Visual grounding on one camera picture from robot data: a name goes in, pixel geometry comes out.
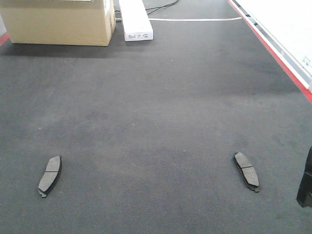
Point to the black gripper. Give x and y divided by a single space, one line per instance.
304 195

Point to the dark brake pad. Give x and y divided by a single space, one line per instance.
50 176
247 171

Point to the black conveyor belt mat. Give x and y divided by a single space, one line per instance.
147 131

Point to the white board panel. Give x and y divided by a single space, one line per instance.
284 27

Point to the long white box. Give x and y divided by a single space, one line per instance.
135 21

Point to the cardboard box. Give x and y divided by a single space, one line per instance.
62 22

